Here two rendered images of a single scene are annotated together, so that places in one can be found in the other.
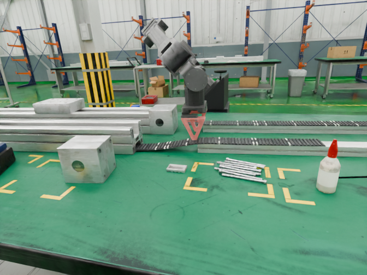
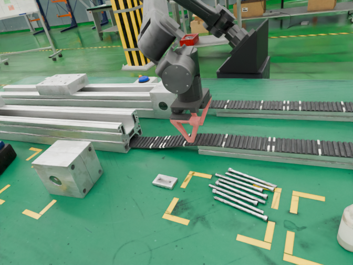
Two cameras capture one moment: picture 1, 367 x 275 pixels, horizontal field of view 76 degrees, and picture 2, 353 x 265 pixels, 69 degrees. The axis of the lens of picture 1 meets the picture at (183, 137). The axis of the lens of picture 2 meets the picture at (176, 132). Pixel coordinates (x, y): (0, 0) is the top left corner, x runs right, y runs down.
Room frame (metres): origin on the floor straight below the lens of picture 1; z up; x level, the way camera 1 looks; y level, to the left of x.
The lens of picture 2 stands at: (0.16, -0.15, 1.17)
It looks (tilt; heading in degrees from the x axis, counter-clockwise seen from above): 32 degrees down; 17
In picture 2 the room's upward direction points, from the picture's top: 11 degrees counter-clockwise
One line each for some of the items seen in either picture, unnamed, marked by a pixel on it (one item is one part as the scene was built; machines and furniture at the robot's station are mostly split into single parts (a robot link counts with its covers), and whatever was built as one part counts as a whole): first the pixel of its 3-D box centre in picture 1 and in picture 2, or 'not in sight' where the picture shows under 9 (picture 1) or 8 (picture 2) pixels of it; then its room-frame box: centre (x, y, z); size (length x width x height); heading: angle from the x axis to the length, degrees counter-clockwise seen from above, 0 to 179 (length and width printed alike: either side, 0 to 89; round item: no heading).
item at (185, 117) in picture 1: (194, 123); (189, 122); (0.66, -0.03, 0.88); 0.07 x 0.07 x 0.09; 81
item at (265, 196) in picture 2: (240, 167); (241, 187); (0.54, -0.14, 0.78); 0.11 x 0.01 x 0.01; 62
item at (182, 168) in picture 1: (176, 168); (165, 181); (0.56, 0.02, 0.78); 0.05 x 0.03 x 0.01; 74
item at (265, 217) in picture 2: (243, 178); (239, 207); (0.49, -0.14, 0.78); 0.11 x 0.01 x 0.01; 63
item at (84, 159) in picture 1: (91, 156); (73, 164); (0.57, 0.25, 0.83); 0.11 x 0.10 x 0.10; 173
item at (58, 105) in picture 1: (60, 108); (64, 87); (0.97, 0.51, 0.87); 0.16 x 0.11 x 0.07; 80
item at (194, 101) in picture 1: (194, 97); (189, 89); (0.68, -0.04, 0.95); 0.10 x 0.07 x 0.07; 171
